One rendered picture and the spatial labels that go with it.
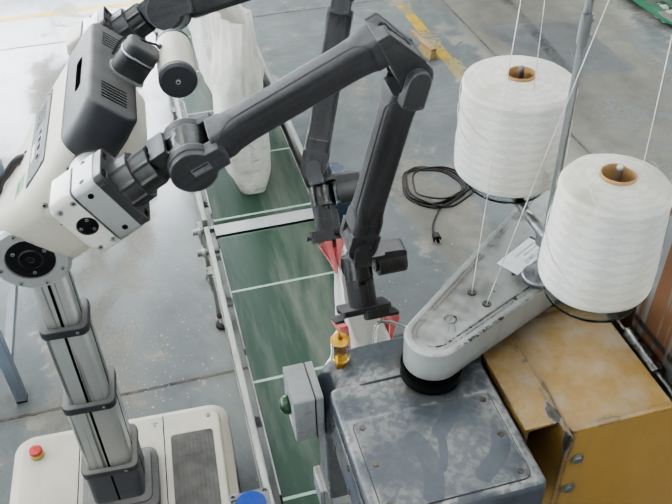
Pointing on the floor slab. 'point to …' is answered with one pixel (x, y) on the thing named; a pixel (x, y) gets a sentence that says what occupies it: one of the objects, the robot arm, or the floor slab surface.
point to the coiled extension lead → (434, 197)
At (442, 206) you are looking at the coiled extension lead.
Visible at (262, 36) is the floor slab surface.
